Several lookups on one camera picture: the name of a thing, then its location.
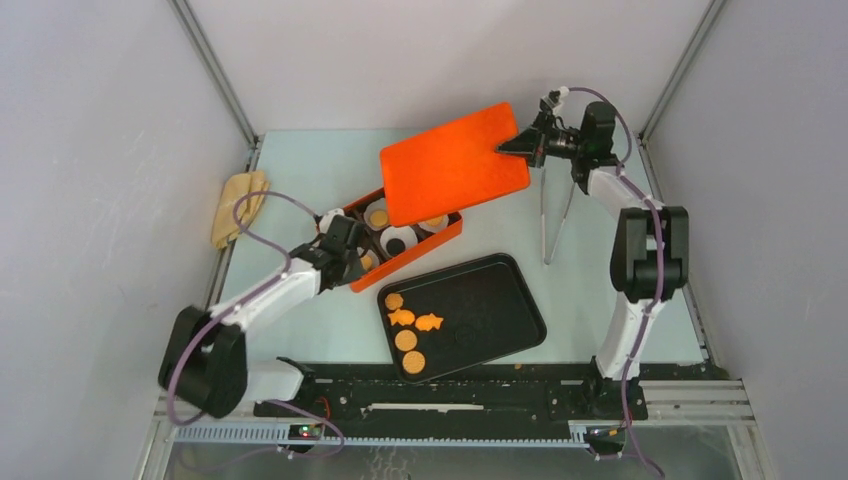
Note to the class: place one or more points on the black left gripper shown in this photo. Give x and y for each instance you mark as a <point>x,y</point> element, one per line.
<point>352,274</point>

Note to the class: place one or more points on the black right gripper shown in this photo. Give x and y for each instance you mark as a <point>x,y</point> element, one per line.
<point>522,142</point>

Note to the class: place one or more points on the orange cookie box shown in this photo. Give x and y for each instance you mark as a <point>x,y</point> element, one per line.
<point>427,242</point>

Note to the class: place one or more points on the round black cookie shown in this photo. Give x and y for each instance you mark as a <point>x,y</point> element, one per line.
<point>465,335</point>
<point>395,247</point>

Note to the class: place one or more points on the black baking tray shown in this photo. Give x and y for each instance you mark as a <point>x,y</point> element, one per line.
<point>488,294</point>

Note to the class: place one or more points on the orange box lid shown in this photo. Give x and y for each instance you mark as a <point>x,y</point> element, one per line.
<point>452,167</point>

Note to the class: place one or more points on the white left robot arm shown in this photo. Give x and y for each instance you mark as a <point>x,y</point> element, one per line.
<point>206,360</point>

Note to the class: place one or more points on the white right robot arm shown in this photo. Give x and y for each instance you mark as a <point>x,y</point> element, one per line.
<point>649,258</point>

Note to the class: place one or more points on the white paper cupcake liner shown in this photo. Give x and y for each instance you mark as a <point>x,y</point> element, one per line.
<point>436,229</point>
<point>379,204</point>
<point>373,256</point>
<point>407,234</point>

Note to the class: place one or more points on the orange swirl cookie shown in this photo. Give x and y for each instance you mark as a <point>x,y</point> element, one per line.
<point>394,302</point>

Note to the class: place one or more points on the orange fish cookie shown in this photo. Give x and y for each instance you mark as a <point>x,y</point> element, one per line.
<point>402,317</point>
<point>428,322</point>

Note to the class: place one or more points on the beige crumpled cloth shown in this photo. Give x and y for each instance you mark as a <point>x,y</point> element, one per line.
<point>235,208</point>

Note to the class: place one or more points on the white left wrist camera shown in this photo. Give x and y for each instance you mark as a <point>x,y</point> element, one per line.
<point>325,221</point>

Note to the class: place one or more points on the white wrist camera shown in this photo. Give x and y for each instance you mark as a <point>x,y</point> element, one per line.
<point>552,102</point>
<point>325,221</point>

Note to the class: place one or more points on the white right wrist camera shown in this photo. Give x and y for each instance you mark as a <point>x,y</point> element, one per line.
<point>552,102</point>

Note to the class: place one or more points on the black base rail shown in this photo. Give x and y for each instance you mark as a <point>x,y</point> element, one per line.
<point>522,405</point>

